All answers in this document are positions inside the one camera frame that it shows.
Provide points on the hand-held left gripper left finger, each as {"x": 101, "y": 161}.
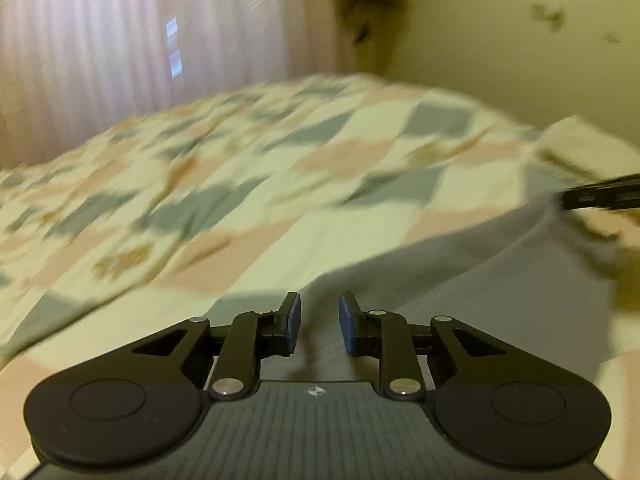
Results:
{"x": 296, "y": 325}

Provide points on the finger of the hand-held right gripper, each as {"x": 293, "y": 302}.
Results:
{"x": 600, "y": 194}

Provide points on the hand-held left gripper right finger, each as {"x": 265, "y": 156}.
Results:
{"x": 346, "y": 325}

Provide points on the grey garment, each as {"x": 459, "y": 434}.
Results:
{"x": 450, "y": 270}

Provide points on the cream pillow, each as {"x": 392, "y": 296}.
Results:
{"x": 590, "y": 145}

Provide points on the checked bed blanket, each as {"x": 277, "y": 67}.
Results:
{"x": 250, "y": 160}

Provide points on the brown hanging cloth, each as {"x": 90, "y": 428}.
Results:
{"x": 370, "y": 0}

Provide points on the striped window curtain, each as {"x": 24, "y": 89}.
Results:
{"x": 75, "y": 35}

